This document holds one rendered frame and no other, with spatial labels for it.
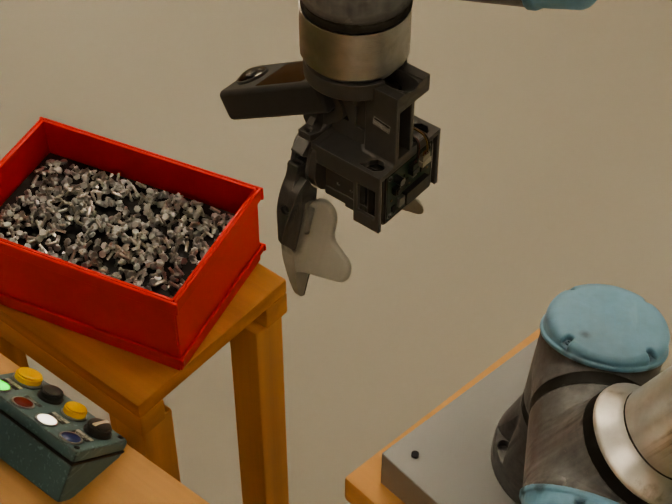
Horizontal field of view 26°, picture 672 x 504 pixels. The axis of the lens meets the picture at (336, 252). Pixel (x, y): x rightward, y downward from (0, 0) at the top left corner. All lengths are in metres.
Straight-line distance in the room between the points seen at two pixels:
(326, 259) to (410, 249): 1.90
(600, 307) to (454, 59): 2.13
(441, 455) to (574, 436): 0.28
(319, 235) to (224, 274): 0.67
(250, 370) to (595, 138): 1.55
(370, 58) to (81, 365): 0.86
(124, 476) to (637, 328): 0.53
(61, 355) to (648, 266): 1.55
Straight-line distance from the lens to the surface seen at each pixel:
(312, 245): 1.07
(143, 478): 1.50
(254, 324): 1.83
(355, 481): 1.54
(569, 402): 1.30
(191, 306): 1.67
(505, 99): 3.34
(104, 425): 1.50
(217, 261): 1.70
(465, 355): 2.78
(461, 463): 1.51
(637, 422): 1.22
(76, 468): 1.47
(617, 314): 1.36
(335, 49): 0.95
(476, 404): 1.55
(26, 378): 1.54
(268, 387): 1.92
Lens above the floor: 2.10
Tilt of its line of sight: 45 degrees down
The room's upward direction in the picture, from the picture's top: straight up
